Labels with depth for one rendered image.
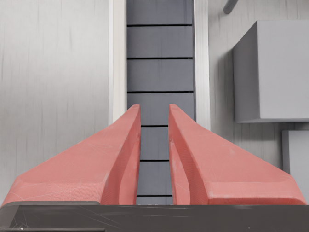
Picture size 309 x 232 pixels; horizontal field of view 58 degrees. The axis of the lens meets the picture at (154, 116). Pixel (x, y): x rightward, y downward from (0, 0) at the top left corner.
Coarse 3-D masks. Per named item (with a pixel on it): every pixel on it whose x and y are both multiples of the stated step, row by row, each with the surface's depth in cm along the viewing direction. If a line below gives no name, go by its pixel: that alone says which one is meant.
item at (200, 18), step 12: (192, 0) 24; (204, 0) 24; (192, 12) 25; (204, 12) 24; (192, 24) 25; (204, 24) 23; (192, 36) 25; (204, 36) 23; (204, 48) 23; (204, 60) 23; (204, 72) 23; (204, 84) 23; (204, 96) 23; (204, 108) 23; (204, 120) 23
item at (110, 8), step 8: (112, 0) 32; (112, 8) 32; (112, 16) 32; (112, 24) 32; (112, 32) 32; (112, 40) 32; (112, 48) 32; (112, 56) 32; (112, 64) 32; (112, 72) 32; (112, 80) 32; (112, 88) 32; (112, 96) 32; (112, 104) 32; (112, 112) 31; (112, 120) 31
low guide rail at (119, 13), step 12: (120, 0) 28; (120, 12) 28; (120, 24) 28; (120, 36) 28; (120, 48) 28; (120, 60) 28; (120, 72) 28; (120, 84) 28; (120, 96) 28; (120, 108) 28
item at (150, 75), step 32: (128, 0) 32; (160, 0) 32; (128, 32) 32; (160, 32) 32; (128, 64) 32; (160, 64) 32; (192, 64) 32; (128, 96) 31; (160, 96) 31; (192, 96) 31; (160, 128) 31; (160, 160) 31; (160, 192) 31
